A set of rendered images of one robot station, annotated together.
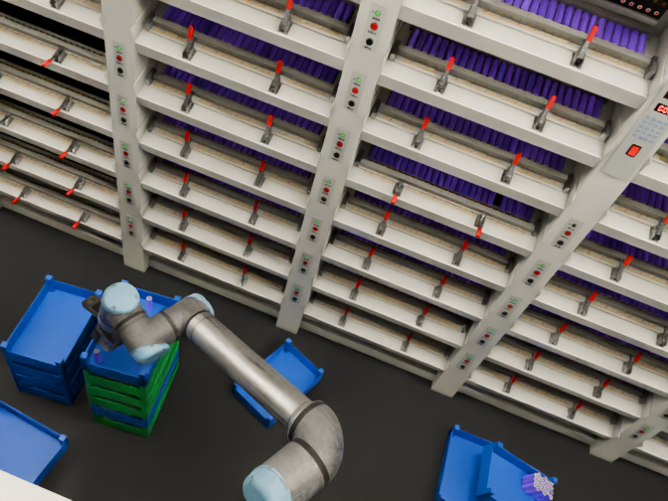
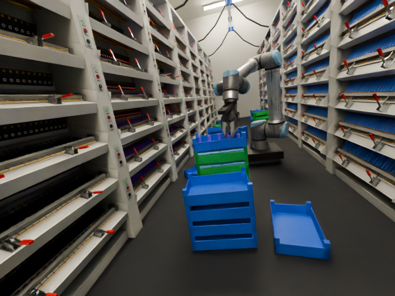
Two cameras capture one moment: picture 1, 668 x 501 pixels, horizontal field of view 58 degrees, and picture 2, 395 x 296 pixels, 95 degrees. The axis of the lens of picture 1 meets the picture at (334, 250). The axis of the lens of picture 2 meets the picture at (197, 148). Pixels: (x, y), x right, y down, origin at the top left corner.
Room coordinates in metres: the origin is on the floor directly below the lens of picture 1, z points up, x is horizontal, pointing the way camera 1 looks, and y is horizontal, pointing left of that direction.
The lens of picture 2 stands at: (0.86, 1.61, 0.68)
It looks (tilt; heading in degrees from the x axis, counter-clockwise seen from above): 14 degrees down; 280
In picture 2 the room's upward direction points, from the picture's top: 9 degrees counter-clockwise
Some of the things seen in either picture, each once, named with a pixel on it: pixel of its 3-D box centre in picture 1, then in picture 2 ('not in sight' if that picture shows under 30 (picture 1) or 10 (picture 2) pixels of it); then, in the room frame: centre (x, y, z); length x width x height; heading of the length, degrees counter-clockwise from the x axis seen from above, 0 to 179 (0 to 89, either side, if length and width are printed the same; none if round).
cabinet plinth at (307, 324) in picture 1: (372, 336); (175, 164); (1.47, -0.27, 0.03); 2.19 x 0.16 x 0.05; 86
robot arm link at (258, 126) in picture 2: not in sight; (259, 129); (0.54, -0.24, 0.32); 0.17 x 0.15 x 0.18; 147
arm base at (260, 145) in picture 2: not in sight; (259, 142); (0.55, -0.25, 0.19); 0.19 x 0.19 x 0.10
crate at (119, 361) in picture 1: (133, 331); (218, 138); (0.91, 0.52, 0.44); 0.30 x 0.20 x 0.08; 3
